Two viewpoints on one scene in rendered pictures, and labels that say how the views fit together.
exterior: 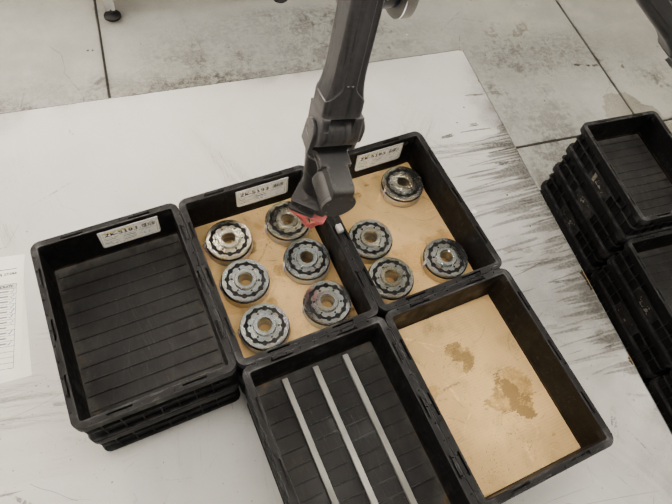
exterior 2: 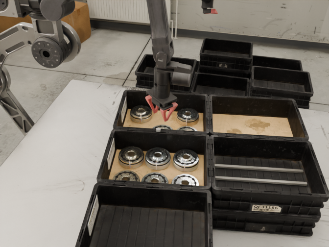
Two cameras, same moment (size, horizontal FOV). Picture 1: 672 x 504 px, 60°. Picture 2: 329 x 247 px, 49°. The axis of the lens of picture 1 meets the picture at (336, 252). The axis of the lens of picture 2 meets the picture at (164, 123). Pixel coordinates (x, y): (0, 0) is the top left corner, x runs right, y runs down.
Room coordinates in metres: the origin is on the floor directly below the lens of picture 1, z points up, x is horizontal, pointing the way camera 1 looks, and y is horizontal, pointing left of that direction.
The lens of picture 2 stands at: (-0.08, 0.90, 1.86)
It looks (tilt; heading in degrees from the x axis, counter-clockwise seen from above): 37 degrees down; 308
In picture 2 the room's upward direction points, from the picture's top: 1 degrees clockwise
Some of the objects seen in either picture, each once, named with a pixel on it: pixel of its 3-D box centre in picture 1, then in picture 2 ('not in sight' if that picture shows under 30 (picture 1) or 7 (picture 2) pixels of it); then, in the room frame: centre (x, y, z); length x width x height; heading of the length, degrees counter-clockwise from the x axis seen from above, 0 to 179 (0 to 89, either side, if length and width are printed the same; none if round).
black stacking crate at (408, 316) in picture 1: (485, 384); (252, 126); (0.40, -0.35, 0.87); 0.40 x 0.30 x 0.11; 34
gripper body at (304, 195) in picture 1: (319, 178); (161, 89); (0.60, 0.05, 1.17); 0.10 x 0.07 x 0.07; 168
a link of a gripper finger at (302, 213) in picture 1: (312, 208); (164, 109); (0.58, 0.06, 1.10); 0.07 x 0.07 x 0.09; 78
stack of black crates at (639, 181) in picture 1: (613, 200); (166, 92); (1.36, -0.94, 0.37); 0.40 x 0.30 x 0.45; 27
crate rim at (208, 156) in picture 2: (275, 257); (156, 158); (0.56, 0.12, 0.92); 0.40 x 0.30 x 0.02; 34
